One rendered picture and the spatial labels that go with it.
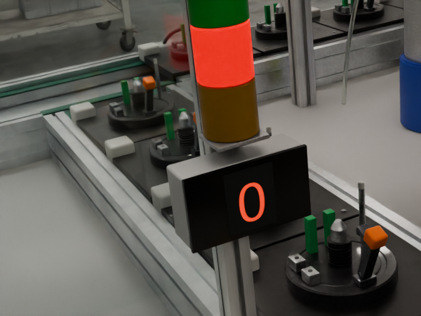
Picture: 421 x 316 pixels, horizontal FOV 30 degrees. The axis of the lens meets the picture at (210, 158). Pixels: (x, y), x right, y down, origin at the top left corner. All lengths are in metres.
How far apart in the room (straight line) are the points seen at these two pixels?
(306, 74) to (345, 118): 0.16
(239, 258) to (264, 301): 0.21
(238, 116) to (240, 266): 0.18
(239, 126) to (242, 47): 0.07
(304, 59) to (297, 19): 0.10
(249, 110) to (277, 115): 1.19
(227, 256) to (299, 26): 1.13
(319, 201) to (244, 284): 0.43
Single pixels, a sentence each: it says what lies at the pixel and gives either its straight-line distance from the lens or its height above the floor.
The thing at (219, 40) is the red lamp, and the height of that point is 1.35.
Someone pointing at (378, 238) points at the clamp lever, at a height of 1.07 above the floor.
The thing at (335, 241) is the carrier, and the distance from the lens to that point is 0.98.
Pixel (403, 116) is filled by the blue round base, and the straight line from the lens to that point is 1.74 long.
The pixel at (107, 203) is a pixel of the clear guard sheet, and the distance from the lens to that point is 0.70.
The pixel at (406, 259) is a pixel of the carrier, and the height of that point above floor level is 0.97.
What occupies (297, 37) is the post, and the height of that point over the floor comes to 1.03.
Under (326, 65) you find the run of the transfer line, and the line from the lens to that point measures 2.02.
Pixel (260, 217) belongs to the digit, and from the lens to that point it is 0.71.
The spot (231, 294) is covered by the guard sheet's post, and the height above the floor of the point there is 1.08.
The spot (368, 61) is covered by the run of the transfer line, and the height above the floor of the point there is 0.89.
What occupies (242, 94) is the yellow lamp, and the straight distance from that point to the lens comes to 0.66.
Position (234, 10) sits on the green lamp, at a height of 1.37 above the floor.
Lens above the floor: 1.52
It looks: 23 degrees down
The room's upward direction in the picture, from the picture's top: 7 degrees counter-clockwise
